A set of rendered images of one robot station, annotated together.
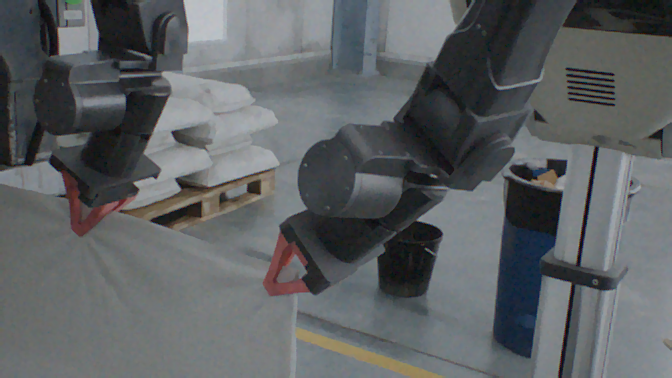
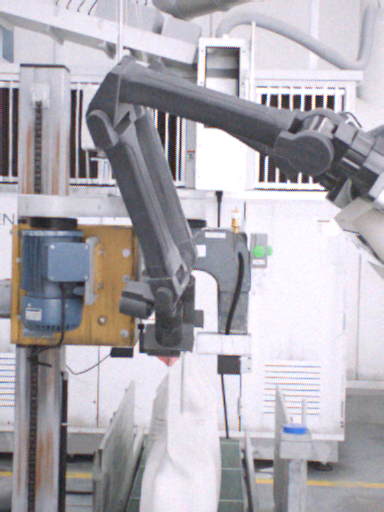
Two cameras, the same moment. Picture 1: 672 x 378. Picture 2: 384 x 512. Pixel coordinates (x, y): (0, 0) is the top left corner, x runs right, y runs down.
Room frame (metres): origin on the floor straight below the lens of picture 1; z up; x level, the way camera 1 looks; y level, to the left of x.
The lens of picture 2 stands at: (-0.28, -1.92, 1.41)
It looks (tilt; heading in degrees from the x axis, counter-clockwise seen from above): 3 degrees down; 62
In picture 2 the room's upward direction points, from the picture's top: 1 degrees clockwise
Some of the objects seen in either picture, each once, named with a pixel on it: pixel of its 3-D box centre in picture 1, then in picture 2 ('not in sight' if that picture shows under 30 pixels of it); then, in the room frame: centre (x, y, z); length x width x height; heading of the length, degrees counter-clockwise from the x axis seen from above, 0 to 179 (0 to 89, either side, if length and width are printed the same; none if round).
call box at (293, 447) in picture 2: not in sight; (294, 443); (1.15, 0.24, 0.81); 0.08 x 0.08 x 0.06; 61
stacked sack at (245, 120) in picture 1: (216, 121); not in sight; (4.36, 0.72, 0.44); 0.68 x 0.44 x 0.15; 151
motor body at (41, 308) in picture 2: not in sight; (52, 279); (0.60, 0.52, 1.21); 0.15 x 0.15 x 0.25
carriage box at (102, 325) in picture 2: not in sight; (77, 282); (0.75, 0.71, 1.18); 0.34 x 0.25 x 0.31; 151
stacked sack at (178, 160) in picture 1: (139, 163); not in sight; (3.82, 0.99, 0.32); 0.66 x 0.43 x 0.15; 153
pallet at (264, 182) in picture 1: (148, 190); not in sight; (4.19, 1.04, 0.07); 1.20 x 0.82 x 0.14; 153
